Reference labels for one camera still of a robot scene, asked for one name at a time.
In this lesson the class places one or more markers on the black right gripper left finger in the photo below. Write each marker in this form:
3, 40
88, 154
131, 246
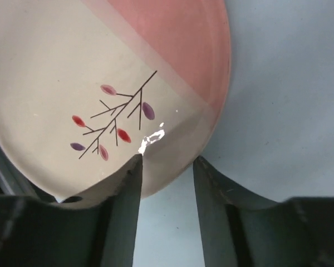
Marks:
96, 227

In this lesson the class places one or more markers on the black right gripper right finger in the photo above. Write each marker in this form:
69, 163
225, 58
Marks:
241, 228

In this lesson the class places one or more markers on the pink beige leaf plate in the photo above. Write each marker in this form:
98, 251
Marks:
86, 85

